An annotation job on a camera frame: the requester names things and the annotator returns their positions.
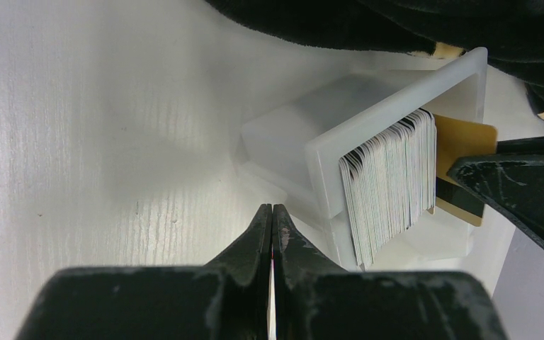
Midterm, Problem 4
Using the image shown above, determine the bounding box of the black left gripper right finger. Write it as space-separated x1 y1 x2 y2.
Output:
272 205 506 339

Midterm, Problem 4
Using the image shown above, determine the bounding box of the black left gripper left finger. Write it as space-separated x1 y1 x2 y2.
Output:
17 204 272 339

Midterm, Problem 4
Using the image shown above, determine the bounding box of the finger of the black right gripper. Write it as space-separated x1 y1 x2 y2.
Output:
453 137 544 250

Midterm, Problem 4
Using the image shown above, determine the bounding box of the clear plastic card box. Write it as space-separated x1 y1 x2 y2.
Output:
242 47 497 271

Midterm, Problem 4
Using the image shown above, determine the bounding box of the stack of cards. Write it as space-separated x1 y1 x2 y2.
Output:
339 108 437 270

